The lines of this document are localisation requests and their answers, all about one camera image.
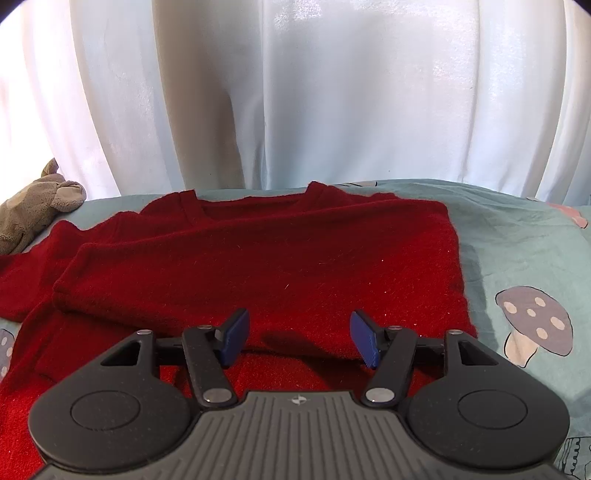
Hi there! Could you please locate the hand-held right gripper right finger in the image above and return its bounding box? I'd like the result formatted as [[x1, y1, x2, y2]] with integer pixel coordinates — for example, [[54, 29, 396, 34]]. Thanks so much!
[[349, 310, 494, 409]]

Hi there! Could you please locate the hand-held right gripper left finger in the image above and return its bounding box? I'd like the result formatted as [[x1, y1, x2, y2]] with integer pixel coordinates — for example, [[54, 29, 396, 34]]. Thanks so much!
[[99, 308, 250, 409]]

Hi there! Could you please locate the red knit sweater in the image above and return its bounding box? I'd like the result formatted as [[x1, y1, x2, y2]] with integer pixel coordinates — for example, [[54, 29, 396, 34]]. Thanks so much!
[[0, 181, 479, 480]]

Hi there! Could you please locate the green mushroom print bedsheet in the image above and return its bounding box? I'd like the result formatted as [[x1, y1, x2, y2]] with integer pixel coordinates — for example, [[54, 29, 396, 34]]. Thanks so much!
[[0, 179, 591, 480]]

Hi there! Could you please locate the grey plush toy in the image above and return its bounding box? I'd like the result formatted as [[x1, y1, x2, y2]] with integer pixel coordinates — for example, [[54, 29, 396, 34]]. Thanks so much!
[[0, 157, 87, 256]]

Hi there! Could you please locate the white curtain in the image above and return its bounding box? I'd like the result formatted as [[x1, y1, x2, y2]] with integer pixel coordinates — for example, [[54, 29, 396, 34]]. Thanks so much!
[[0, 0, 591, 208]]

